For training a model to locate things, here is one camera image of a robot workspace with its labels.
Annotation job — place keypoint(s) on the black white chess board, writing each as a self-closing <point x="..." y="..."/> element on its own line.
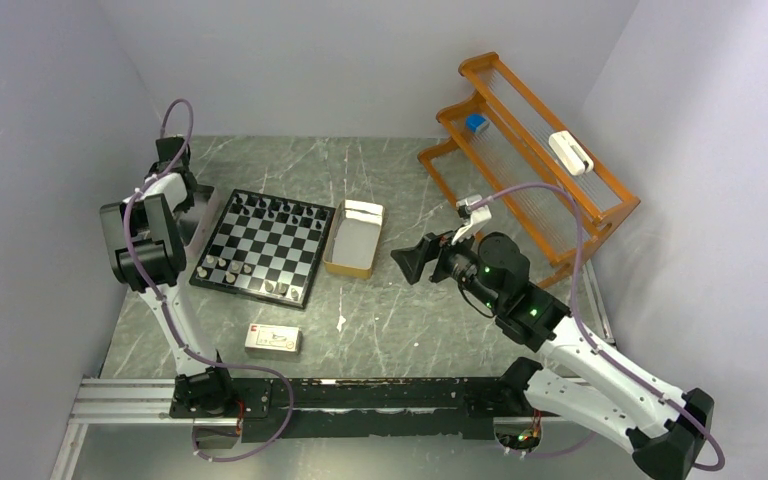
<point x="262" y="245"/>

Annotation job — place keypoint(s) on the small printed card box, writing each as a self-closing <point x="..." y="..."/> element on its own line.
<point x="273" y="338"/>

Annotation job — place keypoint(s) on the white plastic device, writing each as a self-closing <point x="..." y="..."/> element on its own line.
<point x="570" y="154"/>

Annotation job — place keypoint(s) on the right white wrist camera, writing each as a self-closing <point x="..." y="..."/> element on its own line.
<point x="474" y="213"/>

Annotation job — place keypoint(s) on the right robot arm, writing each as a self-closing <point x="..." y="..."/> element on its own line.
<point x="577" y="375"/>

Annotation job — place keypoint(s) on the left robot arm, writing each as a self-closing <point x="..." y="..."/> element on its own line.
<point x="148" y="254"/>

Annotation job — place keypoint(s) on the blue small block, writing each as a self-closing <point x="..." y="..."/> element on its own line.
<point x="476" y="123"/>

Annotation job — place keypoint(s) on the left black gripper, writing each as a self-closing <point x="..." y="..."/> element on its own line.
<point x="186" y="205"/>

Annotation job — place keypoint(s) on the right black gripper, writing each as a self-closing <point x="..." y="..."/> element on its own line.
<point x="412" y="259"/>

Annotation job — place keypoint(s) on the orange wooden rack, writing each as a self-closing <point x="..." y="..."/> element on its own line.
<point x="513" y="150"/>

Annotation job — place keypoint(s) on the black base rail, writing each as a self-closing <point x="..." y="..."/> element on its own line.
<point x="468" y="407"/>

